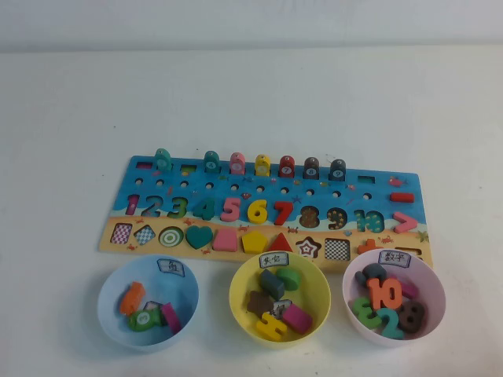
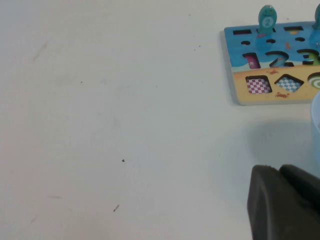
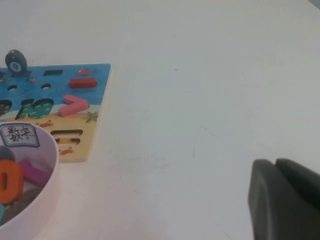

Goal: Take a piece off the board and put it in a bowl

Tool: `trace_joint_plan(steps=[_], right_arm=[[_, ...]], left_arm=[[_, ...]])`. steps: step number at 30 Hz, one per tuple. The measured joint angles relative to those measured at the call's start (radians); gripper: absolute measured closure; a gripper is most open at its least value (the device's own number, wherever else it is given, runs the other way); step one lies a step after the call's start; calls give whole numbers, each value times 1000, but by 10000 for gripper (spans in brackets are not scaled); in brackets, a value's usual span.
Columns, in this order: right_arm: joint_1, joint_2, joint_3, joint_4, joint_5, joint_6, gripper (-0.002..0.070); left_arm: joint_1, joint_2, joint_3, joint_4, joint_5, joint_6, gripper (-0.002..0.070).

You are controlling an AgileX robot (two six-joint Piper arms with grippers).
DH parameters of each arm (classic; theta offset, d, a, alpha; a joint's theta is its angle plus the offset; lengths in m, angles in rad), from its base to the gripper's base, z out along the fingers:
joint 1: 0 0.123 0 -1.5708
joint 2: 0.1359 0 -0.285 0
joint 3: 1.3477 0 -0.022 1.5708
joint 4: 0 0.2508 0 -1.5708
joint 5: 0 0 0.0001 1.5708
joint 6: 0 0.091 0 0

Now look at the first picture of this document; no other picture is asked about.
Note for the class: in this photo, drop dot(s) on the brown wooden fish piece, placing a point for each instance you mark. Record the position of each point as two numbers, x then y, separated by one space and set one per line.
311 165

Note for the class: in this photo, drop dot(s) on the yellow wooden fish piece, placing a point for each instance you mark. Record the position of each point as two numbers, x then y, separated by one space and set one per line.
262 162

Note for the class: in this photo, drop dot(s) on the pink wooden fish piece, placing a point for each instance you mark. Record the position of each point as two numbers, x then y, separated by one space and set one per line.
237 161

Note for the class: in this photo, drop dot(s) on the red wooden fish piece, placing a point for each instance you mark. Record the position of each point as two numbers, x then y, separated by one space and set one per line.
287 163

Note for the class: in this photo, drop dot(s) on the teal fish piece number four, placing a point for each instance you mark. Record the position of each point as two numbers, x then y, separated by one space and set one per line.
211 159

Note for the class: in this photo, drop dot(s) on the green number three on board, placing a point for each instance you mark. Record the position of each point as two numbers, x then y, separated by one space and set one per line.
181 208

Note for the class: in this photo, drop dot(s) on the paper label on yellow bowl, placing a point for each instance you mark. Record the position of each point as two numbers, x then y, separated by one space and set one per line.
273 260

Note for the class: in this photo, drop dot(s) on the dark grey wooden fish piece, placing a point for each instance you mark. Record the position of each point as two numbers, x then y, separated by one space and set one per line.
337 167

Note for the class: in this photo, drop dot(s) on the teal wooden fish piece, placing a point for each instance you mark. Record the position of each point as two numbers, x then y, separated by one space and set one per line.
162 160

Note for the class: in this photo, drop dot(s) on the blue number two on board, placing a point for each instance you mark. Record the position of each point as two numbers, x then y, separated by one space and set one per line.
154 202

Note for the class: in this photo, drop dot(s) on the yellow plastic bowl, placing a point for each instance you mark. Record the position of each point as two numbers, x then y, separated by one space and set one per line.
318 298

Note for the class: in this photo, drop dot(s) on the colourful wooden puzzle board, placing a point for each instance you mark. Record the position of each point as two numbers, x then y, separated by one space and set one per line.
383 196

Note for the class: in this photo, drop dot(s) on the yellow number piece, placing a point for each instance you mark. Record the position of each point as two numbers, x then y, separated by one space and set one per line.
270 325

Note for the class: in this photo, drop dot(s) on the paper label on pink bowl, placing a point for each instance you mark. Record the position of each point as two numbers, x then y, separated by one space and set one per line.
394 258

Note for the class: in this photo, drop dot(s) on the green number three in bowl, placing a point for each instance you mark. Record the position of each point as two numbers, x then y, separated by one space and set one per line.
359 308

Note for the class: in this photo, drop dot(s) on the orange wooden fish piece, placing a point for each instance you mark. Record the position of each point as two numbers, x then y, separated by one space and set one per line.
132 298

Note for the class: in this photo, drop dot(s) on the green wooden fish piece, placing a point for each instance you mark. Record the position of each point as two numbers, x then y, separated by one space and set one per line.
137 321

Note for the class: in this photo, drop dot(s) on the light blue plastic bowl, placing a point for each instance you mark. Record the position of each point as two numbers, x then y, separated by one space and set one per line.
118 328

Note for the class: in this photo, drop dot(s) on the blue number two in bowl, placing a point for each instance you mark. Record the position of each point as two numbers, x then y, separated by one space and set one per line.
391 328

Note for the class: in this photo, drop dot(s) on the pink plastic bowl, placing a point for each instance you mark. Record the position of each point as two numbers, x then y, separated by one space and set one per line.
434 290

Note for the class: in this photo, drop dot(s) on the yellow wooden number six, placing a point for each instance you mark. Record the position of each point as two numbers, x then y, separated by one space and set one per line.
253 214

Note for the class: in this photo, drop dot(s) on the pink wooden number five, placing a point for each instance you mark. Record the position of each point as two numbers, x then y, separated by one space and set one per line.
232 212

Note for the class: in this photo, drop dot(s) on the red wooden number seven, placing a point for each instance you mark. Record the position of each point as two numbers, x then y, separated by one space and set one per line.
283 212

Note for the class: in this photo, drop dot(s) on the teal wooden number four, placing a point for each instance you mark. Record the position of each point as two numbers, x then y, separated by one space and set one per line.
207 210

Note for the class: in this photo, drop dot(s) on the yellow wooden pentagon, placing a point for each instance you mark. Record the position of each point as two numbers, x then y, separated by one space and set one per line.
254 242

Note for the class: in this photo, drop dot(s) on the pink wooden trapezoid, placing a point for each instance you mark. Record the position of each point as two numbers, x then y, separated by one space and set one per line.
225 240

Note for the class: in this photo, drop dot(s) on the red wooden triangle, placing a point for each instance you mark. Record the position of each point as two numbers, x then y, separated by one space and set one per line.
281 245

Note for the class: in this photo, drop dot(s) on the teal wooden heart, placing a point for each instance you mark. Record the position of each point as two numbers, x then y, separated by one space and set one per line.
199 236

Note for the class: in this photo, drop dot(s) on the dark blue-grey wooden block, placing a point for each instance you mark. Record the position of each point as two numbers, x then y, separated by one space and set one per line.
271 283

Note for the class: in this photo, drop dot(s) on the green wooden disc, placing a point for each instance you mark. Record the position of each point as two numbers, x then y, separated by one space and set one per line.
290 278

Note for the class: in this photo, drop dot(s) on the brown wooden star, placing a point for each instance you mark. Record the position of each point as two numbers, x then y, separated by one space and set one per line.
258 302

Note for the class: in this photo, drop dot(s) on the purple wooden number one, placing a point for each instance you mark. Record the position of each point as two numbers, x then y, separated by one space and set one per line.
133 205

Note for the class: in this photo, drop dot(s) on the loose paper label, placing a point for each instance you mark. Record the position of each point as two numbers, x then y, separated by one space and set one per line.
151 304
282 306

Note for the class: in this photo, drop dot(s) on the orange wooden plus sign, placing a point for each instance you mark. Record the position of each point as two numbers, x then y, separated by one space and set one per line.
367 247

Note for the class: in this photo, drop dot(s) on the magenta wooden rectangle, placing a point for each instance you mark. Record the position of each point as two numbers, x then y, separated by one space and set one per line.
297 319

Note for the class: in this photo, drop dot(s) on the dark grey wooden number nine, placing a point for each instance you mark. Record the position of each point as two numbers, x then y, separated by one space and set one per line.
373 270

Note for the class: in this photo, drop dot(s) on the red wooden minus sign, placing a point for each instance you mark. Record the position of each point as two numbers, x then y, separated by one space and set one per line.
402 197

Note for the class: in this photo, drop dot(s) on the magenta wooden block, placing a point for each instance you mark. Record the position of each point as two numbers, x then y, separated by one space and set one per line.
171 318

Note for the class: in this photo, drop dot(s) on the pink wooden greater-than sign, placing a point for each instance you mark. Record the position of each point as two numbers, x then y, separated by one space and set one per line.
408 222

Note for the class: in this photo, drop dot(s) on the orange wooden number ten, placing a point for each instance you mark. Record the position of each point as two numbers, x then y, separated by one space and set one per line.
375 294

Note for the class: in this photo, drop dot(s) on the brown wooden number eight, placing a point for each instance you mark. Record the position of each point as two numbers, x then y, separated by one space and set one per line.
404 322

